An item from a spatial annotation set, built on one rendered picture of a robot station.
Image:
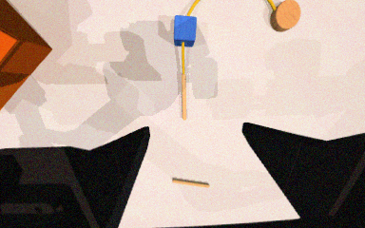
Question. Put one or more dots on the blue block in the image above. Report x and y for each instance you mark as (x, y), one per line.
(185, 31)

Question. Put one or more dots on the round wooden button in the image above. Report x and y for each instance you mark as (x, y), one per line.
(285, 16)

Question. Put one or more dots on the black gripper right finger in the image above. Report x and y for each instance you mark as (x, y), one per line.
(314, 175)

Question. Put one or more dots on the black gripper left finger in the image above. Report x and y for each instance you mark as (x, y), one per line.
(101, 178)

